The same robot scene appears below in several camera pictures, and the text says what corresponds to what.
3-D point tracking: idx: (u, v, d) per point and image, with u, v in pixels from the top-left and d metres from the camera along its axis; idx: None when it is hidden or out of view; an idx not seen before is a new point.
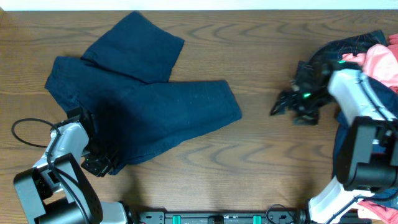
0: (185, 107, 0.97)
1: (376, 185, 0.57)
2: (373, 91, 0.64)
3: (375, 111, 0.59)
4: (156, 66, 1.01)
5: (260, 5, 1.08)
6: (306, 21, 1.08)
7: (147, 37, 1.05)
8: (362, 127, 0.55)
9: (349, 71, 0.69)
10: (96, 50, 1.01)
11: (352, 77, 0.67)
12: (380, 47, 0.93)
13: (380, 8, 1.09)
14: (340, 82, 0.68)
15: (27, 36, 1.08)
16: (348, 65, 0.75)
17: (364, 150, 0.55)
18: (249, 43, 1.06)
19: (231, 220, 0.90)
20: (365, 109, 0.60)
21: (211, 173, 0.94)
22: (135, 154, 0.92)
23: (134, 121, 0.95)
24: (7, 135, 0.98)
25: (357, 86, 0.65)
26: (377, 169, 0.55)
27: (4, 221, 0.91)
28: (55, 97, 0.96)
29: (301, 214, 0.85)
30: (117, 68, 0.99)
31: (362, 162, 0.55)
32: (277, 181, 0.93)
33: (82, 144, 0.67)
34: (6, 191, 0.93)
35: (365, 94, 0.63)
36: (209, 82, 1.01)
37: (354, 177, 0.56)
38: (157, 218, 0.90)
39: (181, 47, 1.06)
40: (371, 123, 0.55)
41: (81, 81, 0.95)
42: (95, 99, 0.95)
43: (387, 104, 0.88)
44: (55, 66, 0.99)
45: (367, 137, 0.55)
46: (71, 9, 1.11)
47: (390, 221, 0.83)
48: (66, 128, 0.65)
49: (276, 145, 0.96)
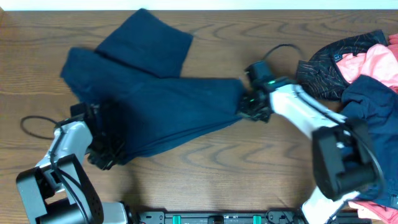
0: (198, 103, 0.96)
1: (360, 186, 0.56)
2: (311, 99, 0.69)
3: (325, 118, 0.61)
4: (166, 61, 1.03)
5: (260, 5, 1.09)
6: (306, 21, 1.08)
7: (158, 33, 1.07)
8: (324, 140, 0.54)
9: (284, 88, 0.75)
10: (112, 45, 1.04)
11: (289, 93, 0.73)
12: (380, 47, 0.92)
13: (380, 8, 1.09)
14: (282, 101, 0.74)
15: (27, 36, 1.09)
16: (280, 85, 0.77)
17: (334, 161, 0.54)
18: (249, 43, 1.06)
19: (231, 220, 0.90)
20: (315, 120, 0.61)
21: (211, 173, 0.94)
22: (145, 147, 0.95)
23: (146, 114, 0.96)
24: (7, 136, 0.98)
25: (296, 101, 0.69)
26: (354, 170, 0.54)
27: (4, 221, 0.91)
28: (71, 86, 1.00)
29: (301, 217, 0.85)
30: (132, 61, 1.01)
31: (337, 172, 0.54)
32: (277, 182, 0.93)
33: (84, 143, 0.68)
34: (5, 191, 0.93)
35: (307, 106, 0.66)
36: (224, 80, 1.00)
37: (339, 189, 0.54)
38: (157, 218, 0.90)
39: (190, 43, 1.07)
40: (328, 132, 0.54)
41: (96, 71, 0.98)
42: (109, 91, 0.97)
43: (386, 104, 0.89)
44: (71, 57, 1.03)
45: (330, 147, 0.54)
46: (71, 9, 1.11)
47: (390, 221, 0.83)
48: (69, 127, 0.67)
49: (276, 145, 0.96)
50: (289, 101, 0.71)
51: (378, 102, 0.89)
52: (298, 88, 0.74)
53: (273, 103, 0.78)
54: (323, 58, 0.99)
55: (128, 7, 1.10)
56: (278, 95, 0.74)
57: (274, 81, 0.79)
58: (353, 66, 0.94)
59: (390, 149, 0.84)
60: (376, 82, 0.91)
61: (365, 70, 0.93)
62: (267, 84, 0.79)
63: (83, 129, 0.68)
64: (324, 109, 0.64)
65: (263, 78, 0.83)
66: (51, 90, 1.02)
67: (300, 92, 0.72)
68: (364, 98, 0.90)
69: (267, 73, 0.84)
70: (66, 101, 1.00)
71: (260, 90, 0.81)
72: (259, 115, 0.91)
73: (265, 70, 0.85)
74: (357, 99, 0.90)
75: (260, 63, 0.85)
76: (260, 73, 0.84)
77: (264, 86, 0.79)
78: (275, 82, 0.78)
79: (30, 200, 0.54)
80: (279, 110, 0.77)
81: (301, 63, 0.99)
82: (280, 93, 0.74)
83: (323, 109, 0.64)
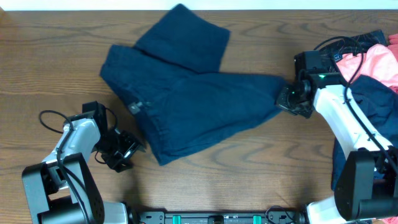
0: (240, 98, 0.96)
1: (379, 214, 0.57)
2: (359, 111, 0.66)
3: (370, 140, 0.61)
4: (206, 58, 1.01)
5: (260, 5, 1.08)
6: (306, 21, 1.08)
7: (194, 29, 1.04)
8: (362, 162, 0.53)
9: (334, 88, 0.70)
10: (148, 42, 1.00)
11: (337, 96, 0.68)
12: (379, 47, 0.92)
13: (380, 8, 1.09)
14: (326, 100, 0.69)
15: (27, 36, 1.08)
16: (330, 82, 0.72)
17: (364, 186, 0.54)
18: (249, 43, 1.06)
19: (231, 220, 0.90)
20: (359, 139, 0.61)
21: (211, 173, 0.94)
22: (185, 143, 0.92)
23: (188, 111, 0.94)
24: (7, 136, 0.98)
25: (345, 108, 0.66)
26: (379, 198, 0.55)
27: (4, 221, 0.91)
28: (110, 84, 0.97)
29: (301, 216, 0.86)
30: (170, 58, 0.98)
31: (363, 198, 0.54)
32: (277, 182, 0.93)
33: (91, 140, 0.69)
34: (5, 191, 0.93)
35: (354, 119, 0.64)
36: (263, 76, 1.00)
37: (357, 213, 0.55)
38: (157, 218, 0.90)
39: (227, 39, 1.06)
40: (367, 156, 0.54)
41: (137, 70, 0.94)
42: (150, 89, 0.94)
43: (385, 104, 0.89)
44: (111, 55, 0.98)
45: (365, 172, 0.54)
46: (70, 9, 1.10)
47: (390, 221, 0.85)
48: (78, 124, 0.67)
49: (276, 145, 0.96)
50: (337, 105, 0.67)
51: (378, 102, 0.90)
52: (349, 93, 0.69)
53: (315, 101, 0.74)
54: (324, 59, 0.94)
55: (127, 7, 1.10)
56: (327, 94, 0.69)
57: (326, 75, 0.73)
58: (352, 66, 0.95)
59: None
60: (375, 81, 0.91)
61: (365, 70, 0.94)
62: (318, 77, 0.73)
63: (92, 126, 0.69)
64: (371, 129, 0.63)
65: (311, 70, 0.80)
66: (52, 90, 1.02)
67: (349, 99, 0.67)
68: (364, 98, 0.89)
69: (317, 65, 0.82)
70: (66, 101, 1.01)
71: (307, 82, 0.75)
72: (297, 109, 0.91)
73: (315, 61, 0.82)
74: (357, 99, 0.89)
75: (310, 54, 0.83)
76: (310, 65, 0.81)
77: (314, 78, 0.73)
78: (327, 76, 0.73)
79: (32, 196, 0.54)
80: (316, 107, 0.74)
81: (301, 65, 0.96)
82: (328, 93, 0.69)
83: (369, 128, 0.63)
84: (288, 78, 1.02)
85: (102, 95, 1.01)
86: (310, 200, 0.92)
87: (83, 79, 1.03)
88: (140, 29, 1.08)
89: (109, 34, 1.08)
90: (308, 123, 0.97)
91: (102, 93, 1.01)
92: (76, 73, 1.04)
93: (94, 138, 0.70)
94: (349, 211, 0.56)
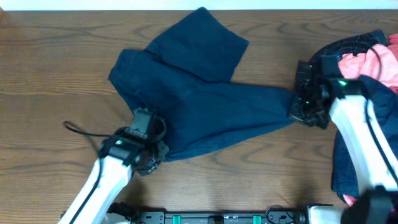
0: (249, 110, 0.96)
1: None
2: (380, 137, 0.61)
3: (388, 175, 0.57)
4: (219, 65, 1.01)
5: (259, 5, 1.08)
6: (306, 21, 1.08)
7: (212, 37, 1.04)
8: (376, 201, 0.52)
9: (351, 98, 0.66)
10: (160, 45, 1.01)
11: (358, 114, 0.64)
12: (380, 47, 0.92)
13: (380, 8, 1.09)
14: (346, 116, 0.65)
15: (27, 36, 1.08)
16: (350, 90, 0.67)
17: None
18: (249, 43, 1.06)
19: (231, 220, 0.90)
20: (377, 171, 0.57)
21: (211, 173, 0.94)
22: (186, 149, 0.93)
23: (194, 116, 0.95)
24: (7, 135, 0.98)
25: (364, 129, 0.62)
26: None
27: (4, 221, 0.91)
28: (117, 88, 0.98)
29: (301, 216, 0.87)
30: (181, 65, 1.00)
31: None
32: (277, 182, 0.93)
33: (115, 191, 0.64)
34: (5, 191, 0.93)
35: (374, 148, 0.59)
36: (275, 89, 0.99)
37: None
38: (157, 218, 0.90)
39: (245, 48, 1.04)
40: (384, 195, 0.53)
41: (146, 76, 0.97)
42: (159, 96, 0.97)
43: (385, 104, 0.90)
44: (120, 60, 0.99)
45: (379, 211, 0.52)
46: (70, 9, 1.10)
47: None
48: (103, 177, 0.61)
49: (276, 145, 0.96)
50: (356, 123, 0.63)
51: (378, 102, 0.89)
52: (372, 112, 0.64)
53: (333, 111, 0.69)
54: None
55: (127, 7, 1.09)
56: (348, 109, 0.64)
57: (346, 82, 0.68)
58: (353, 66, 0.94)
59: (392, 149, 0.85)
60: (376, 81, 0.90)
61: (365, 70, 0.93)
62: (337, 83, 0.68)
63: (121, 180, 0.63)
64: (392, 162, 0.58)
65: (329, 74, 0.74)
66: (52, 90, 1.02)
67: (372, 122, 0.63)
68: None
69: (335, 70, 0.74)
70: (67, 102, 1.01)
71: (324, 88, 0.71)
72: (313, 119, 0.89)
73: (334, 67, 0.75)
74: None
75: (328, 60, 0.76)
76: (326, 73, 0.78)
77: (333, 84, 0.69)
78: (348, 84, 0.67)
79: None
80: (332, 116, 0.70)
81: (301, 64, 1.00)
82: (349, 110, 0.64)
83: (390, 161, 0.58)
84: (288, 78, 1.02)
85: (102, 96, 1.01)
86: (310, 200, 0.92)
87: (83, 79, 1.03)
88: (140, 29, 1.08)
89: (109, 34, 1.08)
90: None
91: (102, 93, 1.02)
92: (75, 73, 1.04)
93: (122, 184, 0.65)
94: None
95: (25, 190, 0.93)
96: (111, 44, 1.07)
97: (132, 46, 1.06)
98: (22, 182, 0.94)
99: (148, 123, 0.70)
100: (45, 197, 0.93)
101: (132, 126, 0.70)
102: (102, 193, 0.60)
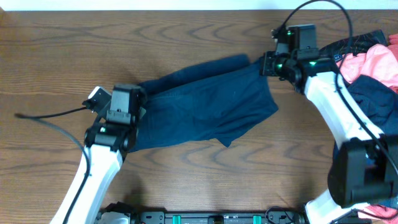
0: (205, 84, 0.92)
1: (376, 200, 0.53)
2: (351, 98, 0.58)
3: (362, 129, 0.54)
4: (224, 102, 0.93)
5: (259, 5, 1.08)
6: (307, 21, 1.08)
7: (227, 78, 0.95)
8: (353, 150, 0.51)
9: (323, 75, 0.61)
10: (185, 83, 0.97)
11: (328, 83, 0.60)
12: (379, 48, 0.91)
13: (380, 8, 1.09)
14: (319, 86, 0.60)
15: (27, 36, 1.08)
16: (321, 70, 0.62)
17: (358, 172, 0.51)
18: (249, 43, 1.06)
19: (231, 220, 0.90)
20: (351, 129, 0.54)
21: (211, 173, 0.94)
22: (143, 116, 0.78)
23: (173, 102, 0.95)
24: (7, 135, 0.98)
25: (335, 96, 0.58)
26: (371, 185, 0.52)
27: (5, 220, 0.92)
28: None
29: (300, 218, 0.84)
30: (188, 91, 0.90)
31: (355, 184, 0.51)
32: (277, 182, 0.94)
33: (109, 179, 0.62)
34: (5, 190, 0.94)
35: (347, 107, 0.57)
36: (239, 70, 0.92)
37: (352, 200, 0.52)
38: (157, 218, 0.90)
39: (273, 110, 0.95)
40: (359, 144, 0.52)
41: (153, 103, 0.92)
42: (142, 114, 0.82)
43: (385, 104, 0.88)
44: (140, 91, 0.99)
45: (359, 160, 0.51)
46: (70, 9, 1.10)
47: (390, 221, 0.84)
48: (93, 166, 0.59)
49: (276, 145, 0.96)
50: (328, 91, 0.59)
51: (378, 102, 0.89)
52: (340, 79, 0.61)
53: (306, 88, 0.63)
54: None
55: (128, 7, 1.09)
56: (321, 77, 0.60)
57: (316, 61, 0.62)
58: (353, 66, 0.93)
59: None
60: (375, 81, 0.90)
61: (365, 70, 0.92)
62: (309, 66, 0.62)
63: (114, 167, 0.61)
64: (365, 119, 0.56)
65: (305, 50, 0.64)
66: (52, 90, 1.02)
67: (341, 86, 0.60)
68: (363, 99, 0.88)
69: (312, 44, 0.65)
70: (67, 102, 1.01)
71: (297, 70, 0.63)
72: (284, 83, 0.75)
73: (310, 40, 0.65)
74: (357, 99, 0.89)
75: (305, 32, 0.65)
76: (305, 41, 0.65)
77: (305, 66, 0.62)
78: (318, 63, 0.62)
79: None
80: (306, 95, 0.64)
81: None
82: (318, 80, 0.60)
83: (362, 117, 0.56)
84: None
85: None
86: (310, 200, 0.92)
87: (83, 79, 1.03)
88: (140, 29, 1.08)
89: (109, 34, 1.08)
90: (308, 123, 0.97)
91: None
92: (76, 73, 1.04)
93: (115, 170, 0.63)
94: (342, 200, 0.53)
95: (25, 190, 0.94)
96: (111, 44, 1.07)
97: (133, 46, 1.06)
98: (22, 181, 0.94)
99: (128, 102, 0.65)
100: (46, 197, 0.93)
101: (112, 108, 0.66)
102: (94, 183, 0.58)
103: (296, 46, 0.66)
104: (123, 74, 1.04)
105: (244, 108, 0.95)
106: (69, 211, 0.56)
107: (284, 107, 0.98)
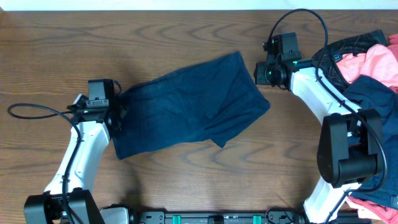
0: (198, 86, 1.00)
1: (363, 173, 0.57)
2: (331, 84, 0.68)
3: (341, 106, 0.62)
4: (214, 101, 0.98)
5: (259, 5, 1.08)
6: (306, 21, 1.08)
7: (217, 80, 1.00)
8: (334, 124, 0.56)
9: (305, 70, 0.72)
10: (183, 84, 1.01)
11: (309, 75, 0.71)
12: (380, 47, 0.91)
13: (379, 7, 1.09)
14: (302, 78, 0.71)
15: (27, 36, 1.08)
16: (304, 65, 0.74)
17: (340, 145, 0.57)
18: (249, 43, 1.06)
19: (231, 220, 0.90)
20: (331, 107, 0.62)
21: (211, 173, 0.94)
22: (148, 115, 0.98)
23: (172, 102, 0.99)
24: (7, 135, 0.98)
25: (318, 84, 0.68)
26: (359, 160, 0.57)
27: (5, 221, 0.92)
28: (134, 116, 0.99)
29: (300, 218, 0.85)
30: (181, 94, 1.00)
31: (341, 158, 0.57)
32: (277, 182, 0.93)
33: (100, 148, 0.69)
34: (5, 190, 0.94)
35: (328, 92, 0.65)
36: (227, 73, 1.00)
37: (339, 174, 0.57)
38: (157, 218, 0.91)
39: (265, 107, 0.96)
40: (339, 119, 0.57)
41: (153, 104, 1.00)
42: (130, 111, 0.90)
43: (385, 104, 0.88)
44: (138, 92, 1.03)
45: (341, 132, 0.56)
46: (71, 9, 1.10)
47: (390, 221, 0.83)
48: (84, 134, 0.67)
49: (276, 145, 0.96)
50: (310, 81, 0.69)
51: (378, 102, 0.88)
52: (320, 72, 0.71)
53: (291, 83, 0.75)
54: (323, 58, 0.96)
55: (128, 7, 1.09)
56: (302, 71, 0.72)
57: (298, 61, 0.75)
58: (353, 66, 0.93)
59: (390, 149, 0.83)
60: (376, 81, 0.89)
61: (365, 70, 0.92)
62: (291, 65, 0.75)
63: (101, 134, 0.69)
64: (342, 96, 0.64)
65: (288, 53, 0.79)
66: (51, 90, 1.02)
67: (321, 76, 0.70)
68: (364, 98, 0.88)
69: (294, 47, 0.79)
70: (67, 102, 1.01)
71: (282, 69, 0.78)
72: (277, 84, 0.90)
73: (291, 43, 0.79)
74: (357, 99, 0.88)
75: (286, 38, 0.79)
76: (287, 45, 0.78)
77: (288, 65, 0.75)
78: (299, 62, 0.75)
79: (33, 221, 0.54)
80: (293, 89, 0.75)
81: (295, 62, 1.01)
82: (300, 74, 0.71)
83: (341, 96, 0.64)
84: None
85: None
86: None
87: (83, 79, 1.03)
88: (140, 29, 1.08)
89: (109, 34, 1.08)
90: (308, 122, 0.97)
91: None
92: (75, 73, 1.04)
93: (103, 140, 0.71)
94: (331, 176, 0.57)
95: (25, 190, 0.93)
96: (111, 44, 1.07)
97: (133, 46, 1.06)
98: (22, 181, 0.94)
99: (104, 89, 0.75)
100: None
101: (91, 98, 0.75)
102: (87, 145, 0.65)
103: (280, 51, 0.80)
104: (122, 74, 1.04)
105: (236, 109, 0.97)
106: (68, 167, 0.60)
107: (284, 107, 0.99)
